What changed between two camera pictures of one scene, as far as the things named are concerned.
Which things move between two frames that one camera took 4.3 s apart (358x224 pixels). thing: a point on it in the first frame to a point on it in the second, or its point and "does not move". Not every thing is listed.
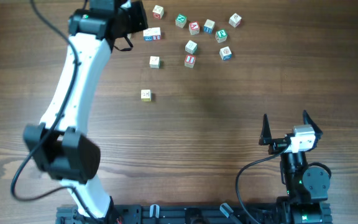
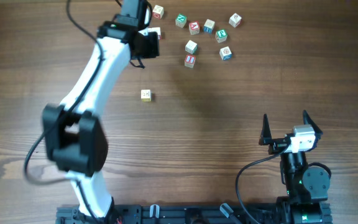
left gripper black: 140,23 to 155,48
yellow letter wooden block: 146,94 does not move
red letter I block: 189,61 does not move
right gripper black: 277,145 does not move
